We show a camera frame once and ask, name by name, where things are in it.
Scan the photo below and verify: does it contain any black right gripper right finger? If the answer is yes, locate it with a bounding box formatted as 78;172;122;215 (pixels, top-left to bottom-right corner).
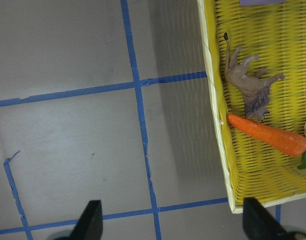
243;197;291;240

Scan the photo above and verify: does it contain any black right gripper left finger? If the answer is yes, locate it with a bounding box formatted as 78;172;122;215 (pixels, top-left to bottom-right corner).
69;200;103;240

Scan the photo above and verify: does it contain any yellow woven tray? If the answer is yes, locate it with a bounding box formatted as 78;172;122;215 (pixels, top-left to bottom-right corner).
197;0;306;214

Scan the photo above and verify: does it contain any orange toy carrot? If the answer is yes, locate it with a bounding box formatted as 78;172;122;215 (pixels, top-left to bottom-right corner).
227;113;306;170

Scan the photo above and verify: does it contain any brown toy animal figure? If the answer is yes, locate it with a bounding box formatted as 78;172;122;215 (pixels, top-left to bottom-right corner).
223;33;286;121

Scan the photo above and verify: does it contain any purple foam cube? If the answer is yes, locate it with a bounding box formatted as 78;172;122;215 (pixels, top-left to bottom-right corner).
239;0;285;7

